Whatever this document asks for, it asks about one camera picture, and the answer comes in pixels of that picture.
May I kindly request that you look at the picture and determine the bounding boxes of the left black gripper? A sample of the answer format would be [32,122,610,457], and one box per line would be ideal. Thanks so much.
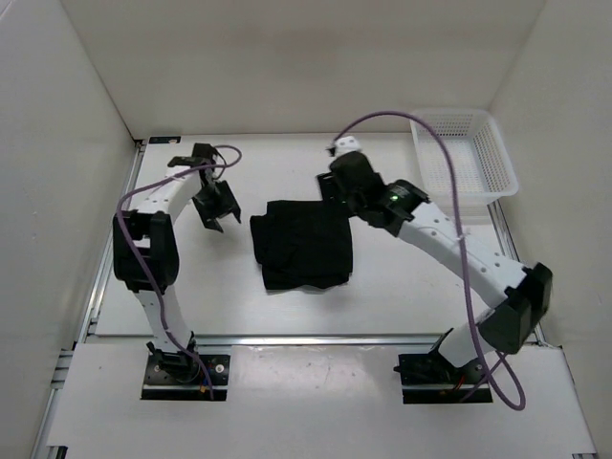
[192,180,242,232]

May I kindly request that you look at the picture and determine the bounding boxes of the black shorts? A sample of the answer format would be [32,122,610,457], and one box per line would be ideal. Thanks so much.
[250,200,354,292]

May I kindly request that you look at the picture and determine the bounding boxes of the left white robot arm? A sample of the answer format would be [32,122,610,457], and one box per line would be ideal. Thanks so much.
[113,142,242,387]

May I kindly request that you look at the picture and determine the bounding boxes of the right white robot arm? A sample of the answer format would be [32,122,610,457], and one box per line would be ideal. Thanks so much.
[318,151,553,383]

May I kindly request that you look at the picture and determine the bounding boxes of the small dark label sticker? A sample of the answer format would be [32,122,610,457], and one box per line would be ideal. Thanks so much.
[148,136,182,144]

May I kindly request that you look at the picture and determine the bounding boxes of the white plastic basket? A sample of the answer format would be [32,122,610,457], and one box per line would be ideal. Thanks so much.
[410,108,519,217]

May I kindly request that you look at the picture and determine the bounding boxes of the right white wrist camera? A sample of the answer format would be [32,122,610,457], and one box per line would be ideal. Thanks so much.
[326,136,361,158]

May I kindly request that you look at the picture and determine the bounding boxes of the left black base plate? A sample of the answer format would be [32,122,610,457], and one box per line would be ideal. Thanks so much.
[141,354,230,402]

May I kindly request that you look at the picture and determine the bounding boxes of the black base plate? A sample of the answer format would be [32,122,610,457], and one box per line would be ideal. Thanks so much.
[141,354,230,402]
[394,354,492,404]

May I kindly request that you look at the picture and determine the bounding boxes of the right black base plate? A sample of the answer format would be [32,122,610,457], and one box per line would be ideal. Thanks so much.
[394,354,492,404]

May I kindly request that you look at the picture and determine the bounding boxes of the aluminium frame rail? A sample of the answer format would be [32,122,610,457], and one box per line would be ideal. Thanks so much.
[28,138,599,459]

